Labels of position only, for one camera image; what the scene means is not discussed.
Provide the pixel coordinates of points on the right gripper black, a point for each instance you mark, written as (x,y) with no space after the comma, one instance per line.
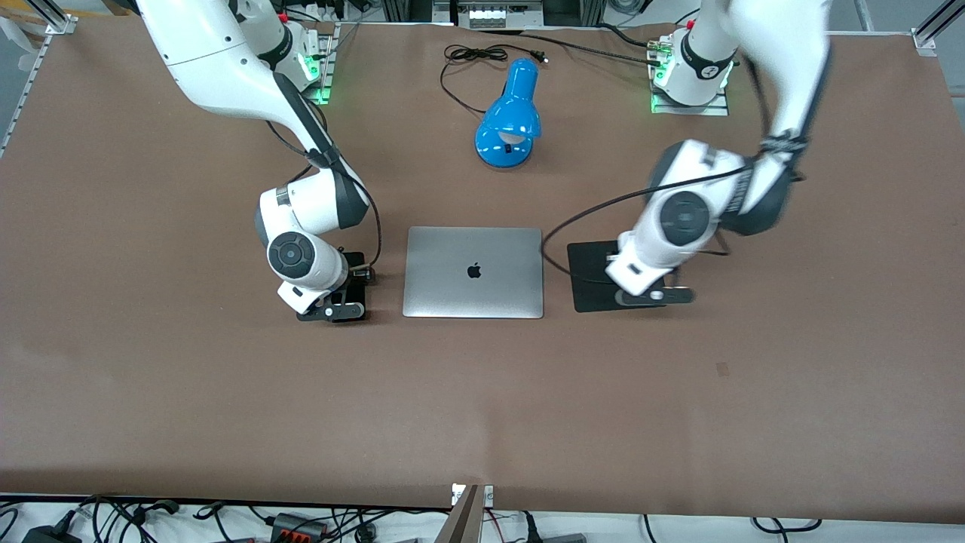
(356,269)

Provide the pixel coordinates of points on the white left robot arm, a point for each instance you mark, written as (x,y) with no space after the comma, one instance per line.
(682,219)

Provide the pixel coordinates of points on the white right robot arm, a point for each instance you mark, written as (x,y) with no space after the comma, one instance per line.
(219,60)

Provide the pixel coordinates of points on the black square mouse pad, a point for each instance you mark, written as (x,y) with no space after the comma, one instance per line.
(588,279)

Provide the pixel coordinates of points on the silver closed laptop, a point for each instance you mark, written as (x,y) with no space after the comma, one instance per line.
(473,290)

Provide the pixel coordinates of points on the brown table cover sheet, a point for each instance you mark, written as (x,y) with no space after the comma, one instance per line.
(301,415)

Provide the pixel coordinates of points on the blue desk lamp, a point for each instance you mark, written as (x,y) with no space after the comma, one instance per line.
(513,117)

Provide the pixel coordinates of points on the grey box with orange connectors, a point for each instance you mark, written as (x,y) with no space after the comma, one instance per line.
(300,525)

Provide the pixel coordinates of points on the grey power strip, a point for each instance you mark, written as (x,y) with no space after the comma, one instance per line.
(495,15)

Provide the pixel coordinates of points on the black power adapter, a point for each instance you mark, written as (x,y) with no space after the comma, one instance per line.
(51,535)

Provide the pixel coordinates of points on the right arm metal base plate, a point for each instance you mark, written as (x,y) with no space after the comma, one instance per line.
(326,56)

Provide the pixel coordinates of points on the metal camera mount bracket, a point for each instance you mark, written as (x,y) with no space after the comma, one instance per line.
(469,516)

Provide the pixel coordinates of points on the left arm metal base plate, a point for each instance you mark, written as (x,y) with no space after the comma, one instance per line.
(690,109)

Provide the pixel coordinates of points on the aluminium frame profile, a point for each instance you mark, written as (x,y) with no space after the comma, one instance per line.
(54,19)
(935,34)

